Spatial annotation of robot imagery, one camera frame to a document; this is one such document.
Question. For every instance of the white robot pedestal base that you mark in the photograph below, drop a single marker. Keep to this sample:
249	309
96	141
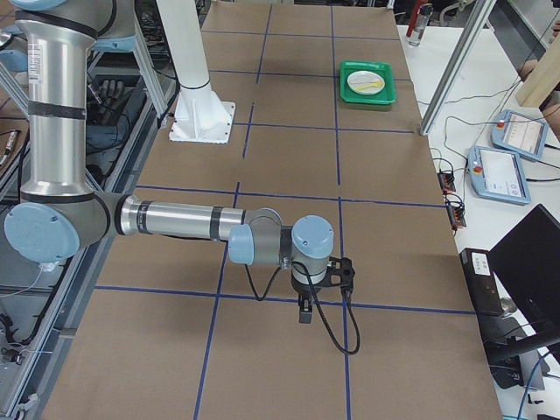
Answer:
200	116

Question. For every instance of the near teach pendant tablet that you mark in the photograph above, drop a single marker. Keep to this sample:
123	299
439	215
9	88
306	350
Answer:
497	174

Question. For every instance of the white round plate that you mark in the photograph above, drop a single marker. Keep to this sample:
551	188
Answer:
362	77

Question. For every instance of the black computer monitor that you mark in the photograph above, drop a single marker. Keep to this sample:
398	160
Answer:
526	261

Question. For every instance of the brown paper table cover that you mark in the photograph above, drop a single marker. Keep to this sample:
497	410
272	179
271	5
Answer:
174	330

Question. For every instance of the black desktop box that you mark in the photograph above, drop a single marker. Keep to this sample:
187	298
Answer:
480	281

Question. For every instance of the red capped water bottle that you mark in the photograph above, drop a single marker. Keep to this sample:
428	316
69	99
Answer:
419	22

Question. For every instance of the green plastic tray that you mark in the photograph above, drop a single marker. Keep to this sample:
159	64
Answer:
386	98

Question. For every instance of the yellow plastic spoon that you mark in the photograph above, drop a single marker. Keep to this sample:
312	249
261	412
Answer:
369	89

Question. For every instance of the black power strip far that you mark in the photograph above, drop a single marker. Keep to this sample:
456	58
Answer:
446	180

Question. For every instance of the aluminium frame post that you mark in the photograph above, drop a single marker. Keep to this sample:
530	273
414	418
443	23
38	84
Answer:
474	25

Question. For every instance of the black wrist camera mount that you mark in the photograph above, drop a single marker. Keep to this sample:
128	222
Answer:
340	274

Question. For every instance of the black power strip near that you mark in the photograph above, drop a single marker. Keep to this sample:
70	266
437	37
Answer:
456	213

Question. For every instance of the black power strip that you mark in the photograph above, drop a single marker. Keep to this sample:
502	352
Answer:
456	213
446	180

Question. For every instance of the far teach pendant tablet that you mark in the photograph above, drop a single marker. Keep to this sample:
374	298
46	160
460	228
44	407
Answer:
520	133

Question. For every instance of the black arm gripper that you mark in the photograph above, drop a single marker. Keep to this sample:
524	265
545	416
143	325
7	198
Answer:
303	290

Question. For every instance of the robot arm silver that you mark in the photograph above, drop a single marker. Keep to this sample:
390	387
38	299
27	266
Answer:
59	213

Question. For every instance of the teach pendant tablet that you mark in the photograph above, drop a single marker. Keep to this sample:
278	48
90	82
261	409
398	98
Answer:
497	174
520	133

